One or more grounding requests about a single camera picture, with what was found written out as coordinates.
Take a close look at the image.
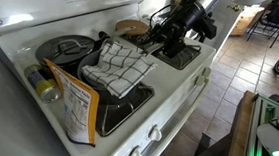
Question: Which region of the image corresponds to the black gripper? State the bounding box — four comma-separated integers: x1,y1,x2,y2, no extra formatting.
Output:
148,3,196,55

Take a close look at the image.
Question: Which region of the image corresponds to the white black checked dish towel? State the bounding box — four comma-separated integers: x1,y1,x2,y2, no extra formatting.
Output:
79,39,160,102

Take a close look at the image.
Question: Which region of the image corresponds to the white gas stove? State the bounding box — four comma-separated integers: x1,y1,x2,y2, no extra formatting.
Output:
0,0,222,156

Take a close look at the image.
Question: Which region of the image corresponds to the white stove knob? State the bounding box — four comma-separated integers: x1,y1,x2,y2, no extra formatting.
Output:
147,123,164,143
201,66,213,79
193,73,207,87
126,144,145,156

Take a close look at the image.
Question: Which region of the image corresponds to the black burner grate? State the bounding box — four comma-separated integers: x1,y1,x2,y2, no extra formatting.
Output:
93,79,156,142
123,32,203,73

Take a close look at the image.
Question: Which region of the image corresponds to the white door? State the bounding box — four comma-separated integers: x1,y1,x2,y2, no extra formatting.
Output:
211,0,254,54

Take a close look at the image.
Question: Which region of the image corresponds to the brass door knob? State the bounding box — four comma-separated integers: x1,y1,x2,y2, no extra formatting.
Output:
226,3,244,14

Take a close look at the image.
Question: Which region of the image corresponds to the wooden crate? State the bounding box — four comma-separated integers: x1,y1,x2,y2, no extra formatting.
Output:
230,4,265,39

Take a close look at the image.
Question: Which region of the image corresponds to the black folding chair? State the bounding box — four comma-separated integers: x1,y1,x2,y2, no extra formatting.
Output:
246,0,279,50

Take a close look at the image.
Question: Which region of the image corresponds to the orange dried mango pouch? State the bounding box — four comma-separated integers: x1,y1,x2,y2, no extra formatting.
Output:
37,57,104,148

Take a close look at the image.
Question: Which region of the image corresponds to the wooden table top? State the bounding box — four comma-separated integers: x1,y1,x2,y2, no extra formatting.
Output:
225,88,258,156

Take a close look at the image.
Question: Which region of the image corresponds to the black spiral wrapped cable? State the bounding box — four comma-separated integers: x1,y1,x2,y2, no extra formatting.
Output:
149,2,173,29

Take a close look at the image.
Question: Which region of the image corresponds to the black table leg frame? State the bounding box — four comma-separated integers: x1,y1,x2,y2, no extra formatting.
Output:
188,131,234,156

